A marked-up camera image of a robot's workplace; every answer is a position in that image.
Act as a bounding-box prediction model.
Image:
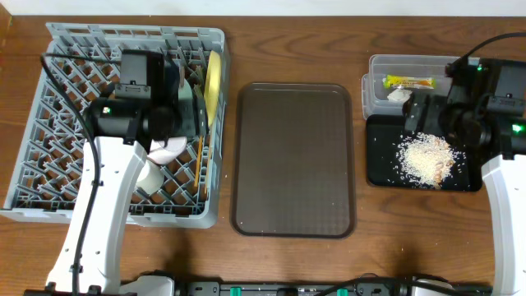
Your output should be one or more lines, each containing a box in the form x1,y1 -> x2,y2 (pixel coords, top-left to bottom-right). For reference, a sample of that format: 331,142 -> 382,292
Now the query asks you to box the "wooden chopstick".
204,133 -> 215,196
194,136 -> 204,187

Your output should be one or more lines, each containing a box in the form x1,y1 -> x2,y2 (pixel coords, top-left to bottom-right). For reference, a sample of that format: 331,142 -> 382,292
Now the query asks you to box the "green yellow snack wrapper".
383,75 -> 436,90

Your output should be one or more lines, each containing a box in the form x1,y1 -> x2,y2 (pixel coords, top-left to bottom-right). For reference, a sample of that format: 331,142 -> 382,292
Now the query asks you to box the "pink bowl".
147,136 -> 187,165

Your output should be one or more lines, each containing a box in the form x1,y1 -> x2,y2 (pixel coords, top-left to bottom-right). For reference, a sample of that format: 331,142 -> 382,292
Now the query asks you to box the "yellow plate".
204,51 -> 221,127

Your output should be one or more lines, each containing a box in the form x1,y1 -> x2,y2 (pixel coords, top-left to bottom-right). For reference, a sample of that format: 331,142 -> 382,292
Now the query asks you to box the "white cup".
136,160 -> 164,196

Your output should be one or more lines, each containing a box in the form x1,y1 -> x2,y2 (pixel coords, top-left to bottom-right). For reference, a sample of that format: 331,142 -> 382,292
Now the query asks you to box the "light blue bowl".
178,80 -> 193,102

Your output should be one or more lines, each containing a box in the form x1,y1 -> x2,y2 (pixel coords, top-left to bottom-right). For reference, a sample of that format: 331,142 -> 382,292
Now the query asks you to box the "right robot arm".
403,57 -> 525,295

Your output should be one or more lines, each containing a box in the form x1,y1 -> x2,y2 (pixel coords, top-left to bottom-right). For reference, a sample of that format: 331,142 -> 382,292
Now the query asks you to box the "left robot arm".
25,49 -> 183,295

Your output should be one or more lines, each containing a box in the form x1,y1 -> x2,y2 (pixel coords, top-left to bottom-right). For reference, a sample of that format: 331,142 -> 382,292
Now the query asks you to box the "crumpled white paper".
387,88 -> 413,103

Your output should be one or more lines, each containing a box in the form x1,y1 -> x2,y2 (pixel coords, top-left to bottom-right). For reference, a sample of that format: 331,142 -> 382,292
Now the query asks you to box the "clear plastic bin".
362,54 -> 457,119

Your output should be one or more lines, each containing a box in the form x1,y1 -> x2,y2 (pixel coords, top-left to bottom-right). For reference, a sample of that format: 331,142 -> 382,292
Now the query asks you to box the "pile of rice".
401,132 -> 455,185

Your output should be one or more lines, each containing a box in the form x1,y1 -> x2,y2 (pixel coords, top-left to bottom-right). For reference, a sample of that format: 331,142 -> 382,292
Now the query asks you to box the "black tray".
366,114 -> 482,192

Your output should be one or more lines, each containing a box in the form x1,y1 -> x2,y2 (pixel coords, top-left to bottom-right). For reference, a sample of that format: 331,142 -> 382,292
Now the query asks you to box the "brown serving tray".
231,82 -> 357,239

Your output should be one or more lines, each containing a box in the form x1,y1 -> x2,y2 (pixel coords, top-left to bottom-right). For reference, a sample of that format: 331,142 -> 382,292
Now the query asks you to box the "grey dish rack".
1,23 -> 230,229

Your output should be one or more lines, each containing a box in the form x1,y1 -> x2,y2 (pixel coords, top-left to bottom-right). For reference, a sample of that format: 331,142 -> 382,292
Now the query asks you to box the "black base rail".
122,271 -> 494,296

